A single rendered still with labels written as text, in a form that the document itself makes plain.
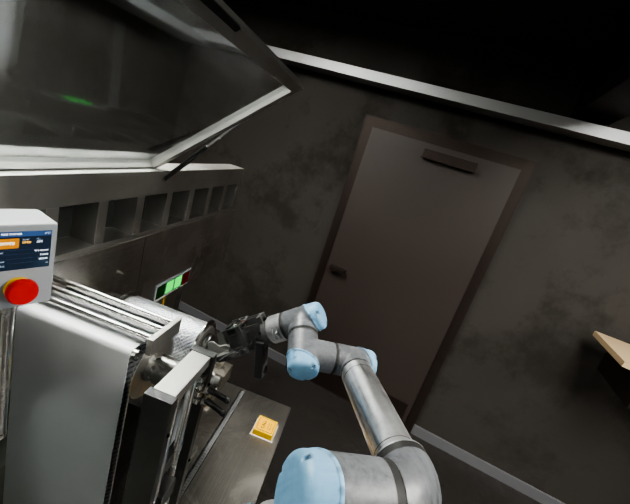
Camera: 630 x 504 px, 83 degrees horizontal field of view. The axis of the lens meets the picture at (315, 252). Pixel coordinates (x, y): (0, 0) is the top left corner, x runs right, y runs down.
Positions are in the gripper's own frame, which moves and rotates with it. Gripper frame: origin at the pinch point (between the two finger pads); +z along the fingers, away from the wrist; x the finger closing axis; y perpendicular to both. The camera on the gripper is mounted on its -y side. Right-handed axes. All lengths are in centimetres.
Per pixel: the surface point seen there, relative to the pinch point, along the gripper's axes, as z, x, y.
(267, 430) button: 4.3, -15.3, -36.9
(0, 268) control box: -23, 56, 37
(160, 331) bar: -12.9, 28.3, 18.3
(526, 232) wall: -132, -166, -44
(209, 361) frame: -19.4, 27.8, 9.4
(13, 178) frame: 2, 28, 56
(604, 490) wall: -124, -143, -225
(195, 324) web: 0.4, -0.1, 10.4
